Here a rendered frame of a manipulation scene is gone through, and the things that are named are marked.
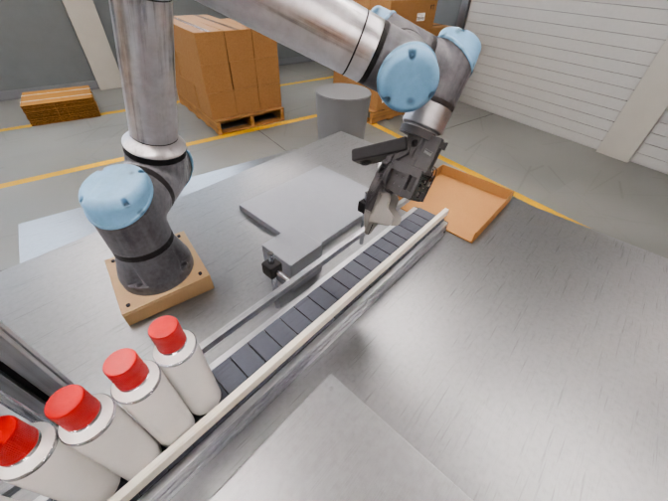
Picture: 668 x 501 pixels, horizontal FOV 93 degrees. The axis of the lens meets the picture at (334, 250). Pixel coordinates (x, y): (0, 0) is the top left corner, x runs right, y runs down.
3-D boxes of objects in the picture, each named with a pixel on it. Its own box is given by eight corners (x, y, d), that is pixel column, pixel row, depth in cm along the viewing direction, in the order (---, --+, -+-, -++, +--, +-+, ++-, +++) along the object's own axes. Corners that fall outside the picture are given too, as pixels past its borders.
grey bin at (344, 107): (334, 178, 276) (338, 103, 234) (306, 157, 303) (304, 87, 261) (374, 164, 297) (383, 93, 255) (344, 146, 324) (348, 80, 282)
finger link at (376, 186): (367, 211, 58) (387, 165, 55) (360, 208, 59) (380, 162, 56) (378, 212, 62) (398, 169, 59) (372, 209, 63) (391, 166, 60)
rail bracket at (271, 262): (289, 326, 67) (284, 272, 56) (267, 306, 70) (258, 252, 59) (301, 316, 69) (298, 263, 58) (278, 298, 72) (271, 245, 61)
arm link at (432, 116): (405, 92, 54) (420, 107, 60) (394, 119, 55) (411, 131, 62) (445, 103, 50) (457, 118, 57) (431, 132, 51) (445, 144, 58)
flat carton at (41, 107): (31, 126, 332) (19, 106, 318) (32, 110, 363) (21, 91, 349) (101, 116, 359) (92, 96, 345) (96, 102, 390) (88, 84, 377)
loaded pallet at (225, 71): (285, 119, 371) (279, 28, 310) (218, 135, 332) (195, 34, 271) (240, 92, 438) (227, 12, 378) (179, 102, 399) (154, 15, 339)
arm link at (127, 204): (94, 256, 60) (52, 199, 51) (129, 213, 70) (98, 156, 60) (157, 259, 60) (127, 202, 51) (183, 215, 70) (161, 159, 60)
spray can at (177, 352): (194, 423, 48) (143, 354, 34) (183, 395, 51) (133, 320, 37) (227, 404, 50) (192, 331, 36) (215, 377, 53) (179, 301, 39)
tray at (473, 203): (471, 244, 89) (476, 233, 86) (395, 206, 101) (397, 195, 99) (509, 201, 106) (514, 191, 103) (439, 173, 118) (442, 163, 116)
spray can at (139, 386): (182, 453, 45) (121, 392, 31) (150, 442, 46) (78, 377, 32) (203, 417, 49) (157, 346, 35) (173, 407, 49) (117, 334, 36)
